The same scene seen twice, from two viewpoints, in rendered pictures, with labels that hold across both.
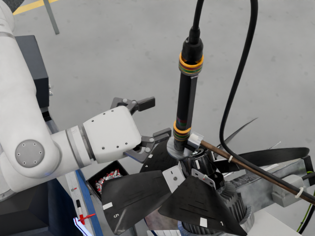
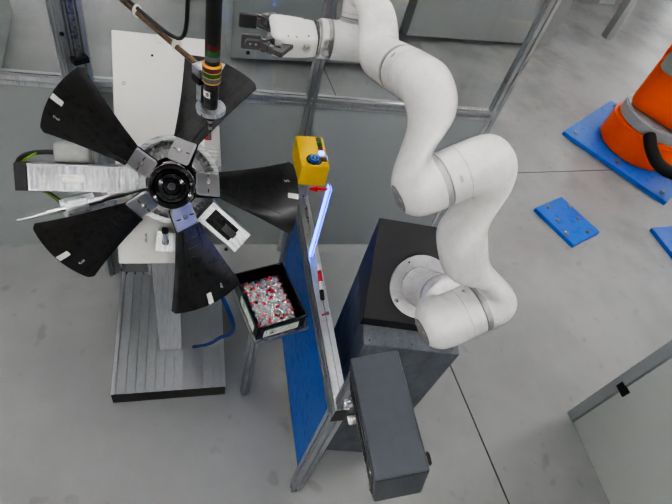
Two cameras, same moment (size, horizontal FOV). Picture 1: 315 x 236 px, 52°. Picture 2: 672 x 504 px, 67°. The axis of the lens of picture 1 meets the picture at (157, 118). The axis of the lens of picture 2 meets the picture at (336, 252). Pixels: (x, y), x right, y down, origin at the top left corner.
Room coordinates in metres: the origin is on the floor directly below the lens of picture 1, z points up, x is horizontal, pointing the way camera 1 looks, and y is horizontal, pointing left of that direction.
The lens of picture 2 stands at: (1.37, 0.32, 2.22)
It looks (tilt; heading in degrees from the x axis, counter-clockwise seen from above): 49 degrees down; 179
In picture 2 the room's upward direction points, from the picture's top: 19 degrees clockwise
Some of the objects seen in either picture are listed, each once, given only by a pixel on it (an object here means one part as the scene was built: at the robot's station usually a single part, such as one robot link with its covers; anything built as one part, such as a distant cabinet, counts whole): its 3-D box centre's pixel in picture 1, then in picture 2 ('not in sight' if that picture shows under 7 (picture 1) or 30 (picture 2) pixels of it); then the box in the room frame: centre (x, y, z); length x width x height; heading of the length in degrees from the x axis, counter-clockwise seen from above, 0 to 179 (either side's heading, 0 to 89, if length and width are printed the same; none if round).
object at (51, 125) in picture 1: (52, 125); (349, 389); (0.73, 0.48, 0.96); 0.03 x 0.03 x 0.20; 23
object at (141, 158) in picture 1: (132, 147); not in sight; (0.28, 0.05, 1.64); 0.08 x 0.06 x 0.01; 31
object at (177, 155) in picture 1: (183, 141); (208, 90); (0.38, -0.07, 1.48); 0.09 x 0.07 x 0.10; 58
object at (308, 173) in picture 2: not in sight; (309, 161); (-0.03, 0.15, 1.02); 0.16 x 0.10 x 0.11; 23
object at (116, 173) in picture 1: (116, 189); (269, 303); (0.47, 0.19, 0.83); 0.19 x 0.14 x 0.04; 39
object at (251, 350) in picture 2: (131, 224); (251, 350); (0.41, 0.15, 0.40); 0.03 x 0.03 x 0.80; 38
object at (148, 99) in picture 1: (138, 101); (257, 45); (0.40, 0.04, 1.64); 0.07 x 0.03 x 0.03; 113
